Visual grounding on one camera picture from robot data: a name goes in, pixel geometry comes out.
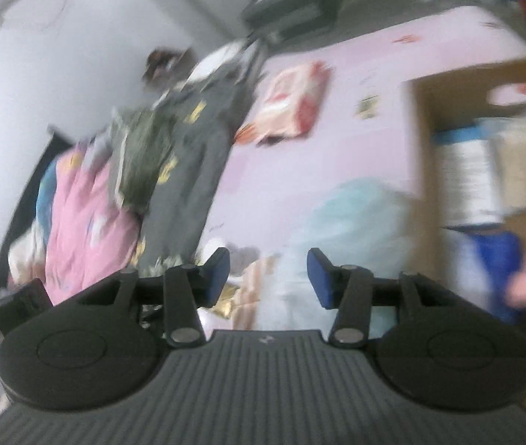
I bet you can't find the wet wipes pack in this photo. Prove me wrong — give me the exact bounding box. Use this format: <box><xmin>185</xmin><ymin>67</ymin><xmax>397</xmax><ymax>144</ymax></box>
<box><xmin>236</xmin><ymin>61</ymin><xmax>334</xmax><ymax>145</ymax></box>

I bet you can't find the white and red packet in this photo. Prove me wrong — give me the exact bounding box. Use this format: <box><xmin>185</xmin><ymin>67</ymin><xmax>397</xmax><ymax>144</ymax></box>
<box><xmin>487</xmin><ymin>82</ymin><xmax>526</xmax><ymax>108</ymax></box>

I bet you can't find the light blue plastic bag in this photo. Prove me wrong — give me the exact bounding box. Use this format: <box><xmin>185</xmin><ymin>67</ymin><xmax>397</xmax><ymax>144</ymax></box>
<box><xmin>274</xmin><ymin>178</ymin><xmax>428</xmax><ymax>334</ymax></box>

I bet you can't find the pink balloon-print bed sheet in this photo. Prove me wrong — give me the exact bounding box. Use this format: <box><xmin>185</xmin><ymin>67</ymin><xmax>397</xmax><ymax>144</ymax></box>
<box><xmin>193</xmin><ymin>4</ymin><xmax>526</xmax><ymax>288</ymax></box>

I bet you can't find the black object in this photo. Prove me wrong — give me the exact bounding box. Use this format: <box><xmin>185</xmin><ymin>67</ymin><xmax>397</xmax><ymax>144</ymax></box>
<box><xmin>0</xmin><ymin>278</ymin><xmax>54</xmax><ymax>335</ymax></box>

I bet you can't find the cardboard box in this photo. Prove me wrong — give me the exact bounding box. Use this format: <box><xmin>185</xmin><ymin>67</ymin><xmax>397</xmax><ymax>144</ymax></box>
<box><xmin>406</xmin><ymin>55</ymin><xmax>526</xmax><ymax>339</ymax></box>

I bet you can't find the blue and white packet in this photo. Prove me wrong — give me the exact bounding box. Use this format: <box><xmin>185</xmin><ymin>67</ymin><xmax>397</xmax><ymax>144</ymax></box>
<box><xmin>433</xmin><ymin>123</ymin><xmax>507</xmax><ymax>225</ymax></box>

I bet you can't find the black cabinet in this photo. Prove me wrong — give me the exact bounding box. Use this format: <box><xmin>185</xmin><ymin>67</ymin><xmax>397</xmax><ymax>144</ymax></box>
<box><xmin>242</xmin><ymin>0</ymin><xmax>340</xmax><ymax>42</ymax></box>

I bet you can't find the black headboard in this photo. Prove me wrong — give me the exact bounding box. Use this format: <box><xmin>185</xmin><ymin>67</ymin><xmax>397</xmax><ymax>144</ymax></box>
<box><xmin>0</xmin><ymin>124</ymin><xmax>75</xmax><ymax>288</ymax></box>

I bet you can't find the green leaf-patterned pillow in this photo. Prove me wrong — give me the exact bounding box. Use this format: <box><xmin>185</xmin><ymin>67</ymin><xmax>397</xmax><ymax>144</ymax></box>
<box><xmin>106</xmin><ymin>106</ymin><xmax>176</xmax><ymax>215</ymax></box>

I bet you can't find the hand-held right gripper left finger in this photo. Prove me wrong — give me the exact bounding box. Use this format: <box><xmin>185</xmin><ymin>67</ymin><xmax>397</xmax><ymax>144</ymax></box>
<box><xmin>74</xmin><ymin>247</ymin><xmax>231</xmax><ymax>347</ymax></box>

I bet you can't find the beige and gold packet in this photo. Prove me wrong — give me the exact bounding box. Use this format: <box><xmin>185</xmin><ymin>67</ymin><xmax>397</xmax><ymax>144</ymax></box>
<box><xmin>212</xmin><ymin>255</ymin><xmax>284</xmax><ymax>322</ymax></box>

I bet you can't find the grey blanket with yellow prints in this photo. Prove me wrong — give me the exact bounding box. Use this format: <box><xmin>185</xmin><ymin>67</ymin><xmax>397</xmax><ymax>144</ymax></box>
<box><xmin>145</xmin><ymin>56</ymin><xmax>269</xmax><ymax>270</ymax></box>

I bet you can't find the small green packet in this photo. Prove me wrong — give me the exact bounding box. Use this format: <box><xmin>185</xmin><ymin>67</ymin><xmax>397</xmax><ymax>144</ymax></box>
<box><xmin>357</xmin><ymin>95</ymin><xmax>380</xmax><ymax>120</ymax></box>

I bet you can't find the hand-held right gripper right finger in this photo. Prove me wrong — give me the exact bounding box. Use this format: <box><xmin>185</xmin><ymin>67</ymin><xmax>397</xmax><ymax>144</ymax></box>
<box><xmin>307</xmin><ymin>248</ymin><xmax>451</xmax><ymax>347</ymax></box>

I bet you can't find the white cloth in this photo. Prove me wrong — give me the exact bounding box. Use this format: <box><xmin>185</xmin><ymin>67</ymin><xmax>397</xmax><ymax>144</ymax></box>
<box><xmin>188</xmin><ymin>41</ymin><xmax>247</xmax><ymax>80</ymax></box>

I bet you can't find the pink printed blanket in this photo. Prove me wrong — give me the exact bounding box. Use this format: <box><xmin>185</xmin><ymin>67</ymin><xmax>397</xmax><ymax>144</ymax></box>
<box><xmin>36</xmin><ymin>141</ymin><xmax>147</xmax><ymax>303</ymax></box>

